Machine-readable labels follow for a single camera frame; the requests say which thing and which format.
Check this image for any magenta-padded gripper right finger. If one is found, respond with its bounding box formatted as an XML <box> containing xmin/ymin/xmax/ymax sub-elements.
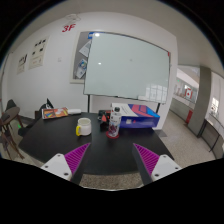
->
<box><xmin>132</xmin><ymin>142</ymin><xmax>184</xmax><ymax>186</ymax></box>

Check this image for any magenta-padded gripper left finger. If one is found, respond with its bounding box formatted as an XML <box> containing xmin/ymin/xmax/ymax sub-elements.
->
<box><xmin>40</xmin><ymin>142</ymin><xmax>93</xmax><ymax>187</ymax></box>

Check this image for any clear black-capped drink bottle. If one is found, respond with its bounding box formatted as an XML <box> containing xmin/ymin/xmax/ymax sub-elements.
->
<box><xmin>108</xmin><ymin>106</ymin><xmax>123</xmax><ymax>138</ymax></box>

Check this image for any blue and white paper bag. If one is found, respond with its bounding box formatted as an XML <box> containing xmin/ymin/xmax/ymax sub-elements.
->
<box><xmin>110</xmin><ymin>102</ymin><xmax>161</xmax><ymax>129</ymax></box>

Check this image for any white paper roll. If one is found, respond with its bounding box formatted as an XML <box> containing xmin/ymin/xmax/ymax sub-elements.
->
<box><xmin>66</xmin><ymin>108</ymin><xmax>82</xmax><ymax>115</ymax></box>

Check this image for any black metal railing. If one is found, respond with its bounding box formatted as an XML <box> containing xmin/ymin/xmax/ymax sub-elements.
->
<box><xmin>199</xmin><ymin>116</ymin><xmax>224</xmax><ymax>158</ymax></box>

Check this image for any black and red tool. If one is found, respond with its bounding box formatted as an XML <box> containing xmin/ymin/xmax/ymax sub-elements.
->
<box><xmin>97</xmin><ymin>109</ymin><xmax>113</xmax><ymax>131</ymax></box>

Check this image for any brown wooden chair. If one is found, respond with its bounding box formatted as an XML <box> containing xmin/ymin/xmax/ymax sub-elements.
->
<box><xmin>0</xmin><ymin>99</ymin><xmax>25</xmax><ymax>161</ymax></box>

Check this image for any grey framed notice board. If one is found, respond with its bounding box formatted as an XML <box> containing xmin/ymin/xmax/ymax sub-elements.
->
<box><xmin>69</xmin><ymin>30</ymin><xmax>96</xmax><ymax>84</ymax></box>

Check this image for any whiteboard on black stand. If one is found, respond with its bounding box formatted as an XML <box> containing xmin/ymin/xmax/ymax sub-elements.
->
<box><xmin>83</xmin><ymin>31</ymin><xmax>172</xmax><ymax>116</ymax></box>

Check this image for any white mug with yellow handle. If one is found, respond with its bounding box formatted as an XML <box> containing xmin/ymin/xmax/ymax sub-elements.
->
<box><xmin>75</xmin><ymin>117</ymin><xmax>93</xmax><ymax>137</ymax></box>

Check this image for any small white wall poster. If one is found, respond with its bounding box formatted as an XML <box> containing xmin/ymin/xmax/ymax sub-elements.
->
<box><xmin>16</xmin><ymin>53</ymin><xmax>29</xmax><ymax>75</ymax></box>

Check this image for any large white wall poster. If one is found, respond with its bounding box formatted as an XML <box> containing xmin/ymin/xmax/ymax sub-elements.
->
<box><xmin>28</xmin><ymin>35</ymin><xmax>50</xmax><ymax>70</ymax></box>

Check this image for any red wall sign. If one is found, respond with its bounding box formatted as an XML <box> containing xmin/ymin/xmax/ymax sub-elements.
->
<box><xmin>61</xmin><ymin>23</ymin><xmax>77</xmax><ymax>33</ymax></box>

